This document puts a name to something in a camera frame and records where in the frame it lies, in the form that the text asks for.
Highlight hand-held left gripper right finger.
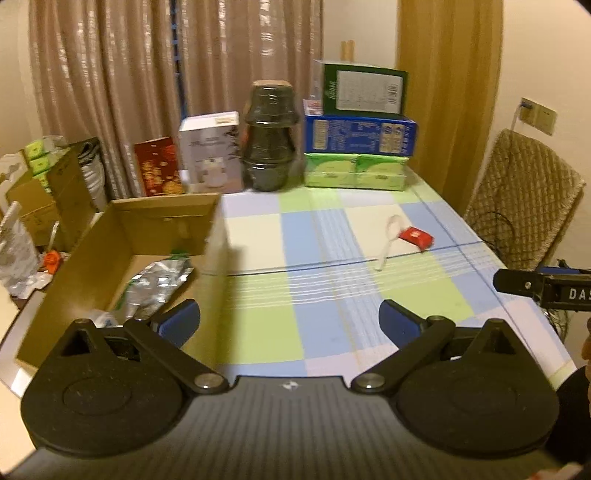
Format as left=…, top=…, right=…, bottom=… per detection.
left=351, top=299, right=518, bottom=394

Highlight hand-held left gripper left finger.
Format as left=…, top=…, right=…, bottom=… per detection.
left=61, top=299, right=229, bottom=395

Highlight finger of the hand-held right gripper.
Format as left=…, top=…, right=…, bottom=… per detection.
left=493, top=268, right=546, bottom=297

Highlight green white foil pouch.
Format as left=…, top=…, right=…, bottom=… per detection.
left=117, top=254, right=195, bottom=324

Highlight brown cardboard box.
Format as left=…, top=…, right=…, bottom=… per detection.
left=16, top=193, right=230, bottom=371

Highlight checked cloth desktop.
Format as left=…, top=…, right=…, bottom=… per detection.
left=203, top=166, right=579, bottom=385

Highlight chair with woven cushion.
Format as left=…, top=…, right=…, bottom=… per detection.
left=463, top=128, right=587, bottom=274

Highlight small red packet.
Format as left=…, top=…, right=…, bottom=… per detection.
left=399, top=227, right=435, bottom=253

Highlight white plastic spoon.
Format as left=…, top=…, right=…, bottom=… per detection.
left=374, top=215, right=405, bottom=272

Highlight light green tissue pack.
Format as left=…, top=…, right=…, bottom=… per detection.
left=355, top=154, right=410, bottom=191
left=304, top=153, right=359, bottom=188

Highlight red gold gift box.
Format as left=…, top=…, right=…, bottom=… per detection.
left=134, top=137, right=186, bottom=197

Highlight white printed box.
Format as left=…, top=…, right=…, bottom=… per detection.
left=178, top=112, right=245, bottom=195

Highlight white bucket with bag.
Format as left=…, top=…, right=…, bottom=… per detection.
left=78, top=138, right=110, bottom=213

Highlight brown cardboard storage boxes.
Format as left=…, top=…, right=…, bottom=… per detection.
left=6, top=138, right=100, bottom=253

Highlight crumpled plastic bag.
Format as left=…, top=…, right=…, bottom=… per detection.
left=0, top=203, right=41, bottom=297

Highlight blue carton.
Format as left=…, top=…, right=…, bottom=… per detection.
left=304, top=115, right=418, bottom=157

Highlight yellow curtain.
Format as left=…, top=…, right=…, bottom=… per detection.
left=396, top=0, right=505, bottom=217

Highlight stack of black pots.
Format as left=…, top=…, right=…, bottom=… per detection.
left=242, top=80, right=297, bottom=193

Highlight green tissue packs stack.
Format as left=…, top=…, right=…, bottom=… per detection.
left=24, top=137, right=64, bottom=193

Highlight white wooden chair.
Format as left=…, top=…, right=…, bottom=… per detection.
left=0, top=152, right=25, bottom=205

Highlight dark green carton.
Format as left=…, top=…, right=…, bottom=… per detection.
left=320, top=60, right=410, bottom=116

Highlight brown shiny curtain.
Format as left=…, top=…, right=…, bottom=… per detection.
left=28, top=0, right=324, bottom=200

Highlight wall socket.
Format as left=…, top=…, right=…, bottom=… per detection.
left=519, top=97, right=558, bottom=136

